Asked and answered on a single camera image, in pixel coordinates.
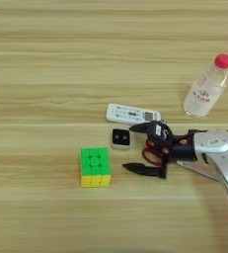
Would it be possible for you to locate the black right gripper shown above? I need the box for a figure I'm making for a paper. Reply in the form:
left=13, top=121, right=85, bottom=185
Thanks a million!
left=121, top=121, right=199, bottom=180

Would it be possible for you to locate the small black square device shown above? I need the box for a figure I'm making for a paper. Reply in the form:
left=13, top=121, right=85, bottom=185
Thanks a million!
left=111, top=127, right=131, bottom=150

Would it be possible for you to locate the colourful puzzle cube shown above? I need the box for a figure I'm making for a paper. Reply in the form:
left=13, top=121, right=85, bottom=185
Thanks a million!
left=80, top=146, right=113, bottom=189

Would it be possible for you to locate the clear bottle red cap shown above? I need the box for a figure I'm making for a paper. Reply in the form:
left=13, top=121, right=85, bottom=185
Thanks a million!
left=182, top=53, right=228, bottom=119

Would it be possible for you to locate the white remote control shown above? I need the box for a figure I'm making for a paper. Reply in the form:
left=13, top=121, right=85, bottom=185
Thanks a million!
left=106, top=103, right=162, bottom=127

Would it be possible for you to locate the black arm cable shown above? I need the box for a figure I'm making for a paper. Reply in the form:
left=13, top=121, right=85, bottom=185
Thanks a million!
left=187, top=127, right=228, bottom=136

